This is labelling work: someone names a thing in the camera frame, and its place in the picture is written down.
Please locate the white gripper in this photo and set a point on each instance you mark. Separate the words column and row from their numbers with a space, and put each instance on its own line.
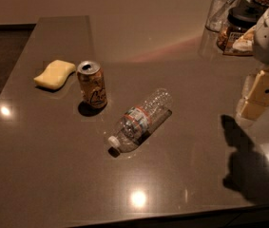
column 254, row 100

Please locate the orange soda can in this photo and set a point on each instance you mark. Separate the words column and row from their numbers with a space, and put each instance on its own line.
column 92, row 84

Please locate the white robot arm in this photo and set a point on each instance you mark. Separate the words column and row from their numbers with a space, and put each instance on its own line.
column 256, row 40

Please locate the glass jar with black lid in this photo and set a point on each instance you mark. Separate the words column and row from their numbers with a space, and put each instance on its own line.
column 239, row 20

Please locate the clear drinking glass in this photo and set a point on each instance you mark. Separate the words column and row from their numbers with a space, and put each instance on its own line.
column 217, row 13

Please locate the clear plastic water bottle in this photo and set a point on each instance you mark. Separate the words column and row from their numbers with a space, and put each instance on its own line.
column 139, row 122

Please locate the yellow sponge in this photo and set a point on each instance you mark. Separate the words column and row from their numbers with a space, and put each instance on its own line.
column 55, row 75

